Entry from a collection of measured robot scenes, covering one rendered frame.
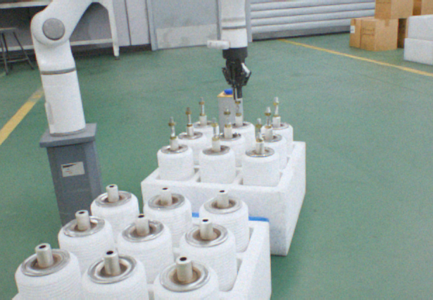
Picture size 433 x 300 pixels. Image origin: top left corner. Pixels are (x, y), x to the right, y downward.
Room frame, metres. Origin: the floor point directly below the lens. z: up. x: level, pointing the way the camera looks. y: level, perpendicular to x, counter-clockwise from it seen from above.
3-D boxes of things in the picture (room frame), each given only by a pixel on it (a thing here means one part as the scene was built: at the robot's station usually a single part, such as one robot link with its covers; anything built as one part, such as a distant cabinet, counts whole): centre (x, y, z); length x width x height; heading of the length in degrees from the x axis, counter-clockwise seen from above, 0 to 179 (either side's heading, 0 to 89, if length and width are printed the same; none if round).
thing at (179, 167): (1.15, 0.12, 0.16); 0.10 x 0.10 x 0.18
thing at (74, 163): (1.23, 0.42, 0.15); 0.15 x 0.15 x 0.30; 11
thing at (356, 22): (5.03, -1.71, 0.15); 0.30 x 0.24 x 0.30; 99
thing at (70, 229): (0.74, 0.26, 0.25); 0.08 x 0.08 x 0.01
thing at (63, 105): (1.23, 0.42, 0.39); 0.09 x 0.09 x 0.17; 11
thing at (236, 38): (1.33, -0.05, 0.52); 0.11 x 0.09 x 0.06; 122
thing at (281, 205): (1.23, -0.03, 0.09); 0.39 x 0.39 x 0.18; 71
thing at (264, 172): (1.08, -0.10, 0.16); 0.10 x 0.10 x 0.18
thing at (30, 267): (0.63, 0.29, 0.25); 0.08 x 0.08 x 0.01
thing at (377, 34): (4.71, -1.72, 0.15); 0.30 x 0.24 x 0.30; 9
